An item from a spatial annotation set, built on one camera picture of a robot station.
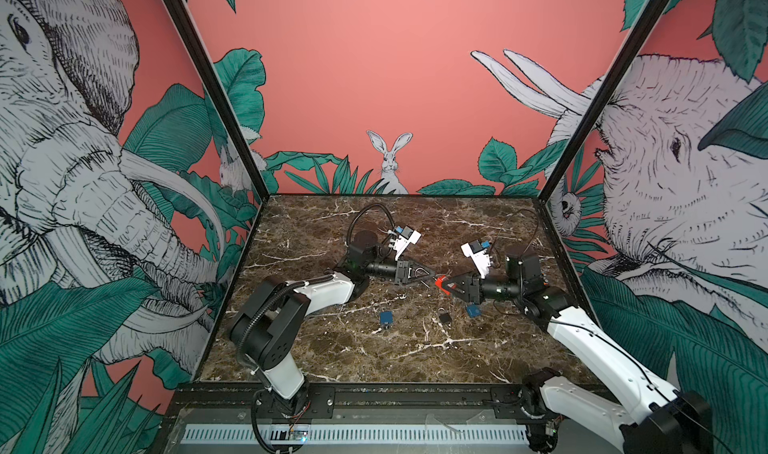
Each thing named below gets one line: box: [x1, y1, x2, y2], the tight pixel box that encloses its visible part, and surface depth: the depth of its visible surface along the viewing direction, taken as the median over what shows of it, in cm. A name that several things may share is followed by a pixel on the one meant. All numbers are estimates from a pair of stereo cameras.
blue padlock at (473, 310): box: [466, 304, 482, 318], surface depth 92 cm
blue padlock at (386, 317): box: [379, 310, 395, 325], surface depth 90 cm
